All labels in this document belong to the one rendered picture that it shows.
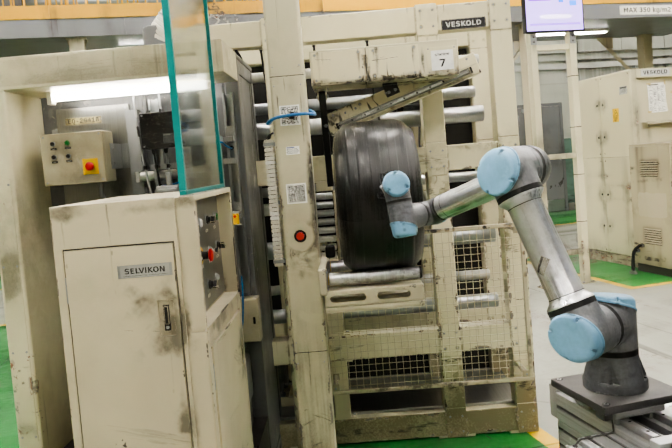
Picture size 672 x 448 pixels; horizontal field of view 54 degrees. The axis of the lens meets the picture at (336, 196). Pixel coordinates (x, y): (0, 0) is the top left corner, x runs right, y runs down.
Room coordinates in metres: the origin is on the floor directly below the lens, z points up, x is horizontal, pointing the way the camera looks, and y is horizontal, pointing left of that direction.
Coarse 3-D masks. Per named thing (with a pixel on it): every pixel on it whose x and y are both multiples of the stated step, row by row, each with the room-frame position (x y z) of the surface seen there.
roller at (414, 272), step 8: (336, 272) 2.39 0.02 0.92; (344, 272) 2.38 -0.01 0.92; (352, 272) 2.37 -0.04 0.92; (360, 272) 2.37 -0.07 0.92; (368, 272) 2.37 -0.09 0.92; (376, 272) 2.36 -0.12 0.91; (384, 272) 2.36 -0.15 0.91; (392, 272) 2.36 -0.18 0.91; (400, 272) 2.36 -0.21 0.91; (408, 272) 2.36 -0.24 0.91; (416, 272) 2.36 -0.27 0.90; (328, 280) 2.36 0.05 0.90; (336, 280) 2.36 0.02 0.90; (344, 280) 2.36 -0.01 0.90; (352, 280) 2.36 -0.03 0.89; (360, 280) 2.36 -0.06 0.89; (368, 280) 2.36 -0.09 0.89; (376, 280) 2.36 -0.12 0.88; (384, 280) 2.37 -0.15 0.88; (392, 280) 2.37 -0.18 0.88
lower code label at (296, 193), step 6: (288, 186) 2.44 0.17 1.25; (294, 186) 2.44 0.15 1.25; (300, 186) 2.44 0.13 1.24; (288, 192) 2.44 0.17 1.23; (294, 192) 2.44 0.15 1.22; (300, 192) 2.44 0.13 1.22; (306, 192) 2.44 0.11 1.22; (288, 198) 2.44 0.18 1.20; (294, 198) 2.44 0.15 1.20; (300, 198) 2.44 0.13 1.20; (306, 198) 2.44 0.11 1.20
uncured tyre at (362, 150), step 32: (352, 128) 2.40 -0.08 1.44; (384, 128) 2.37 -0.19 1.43; (352, 160) 2.27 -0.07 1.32; (384, 160) 2.26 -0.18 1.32; (416, 160) 2.29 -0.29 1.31; (352, 192) 2.24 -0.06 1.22; (416, 192) 2.25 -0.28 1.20; (352, 224) 2.25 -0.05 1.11; (384, 224) 2.24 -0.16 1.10; (352, 256) 2.32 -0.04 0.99; (384, 256) 2.31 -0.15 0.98; (416, 256) 2.35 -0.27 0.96
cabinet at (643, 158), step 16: (640, 144) 6.32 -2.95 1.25; (656, 144) 6.11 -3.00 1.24; (640, 160) 6.33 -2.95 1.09; (656, 160) 6.12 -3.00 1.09; (640, 176) 6.34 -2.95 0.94; (656, 176) 6.13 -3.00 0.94; (640, 192) 6.36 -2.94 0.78; (656, 192) 6.14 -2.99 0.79; (640, 208) 6.37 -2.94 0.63; (656, 208) 6.16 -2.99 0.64; (640, 224) 6.38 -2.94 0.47; (656, 224) 6.17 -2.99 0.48; (640, 240) 6.39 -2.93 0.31; (656, 240) 6.18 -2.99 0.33; (640, 256) 6.41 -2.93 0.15; (656, 256) 6.19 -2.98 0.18; (656, 272) 6.22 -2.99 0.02
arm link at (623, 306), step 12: (600, 300) 1.56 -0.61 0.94; (612, 300) 1.54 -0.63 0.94; (624, 300) 1.54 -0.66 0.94; (624, 312) 1.54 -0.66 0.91; (636, 312) 1.57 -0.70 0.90; (624, 324) 1.52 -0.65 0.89; (636, 324) 1.56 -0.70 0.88; (624, 336) 1.53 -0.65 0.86; (636, 336) 1.56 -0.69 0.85; (624, 348) 1.54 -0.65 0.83; (636, 348) 1.56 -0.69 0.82
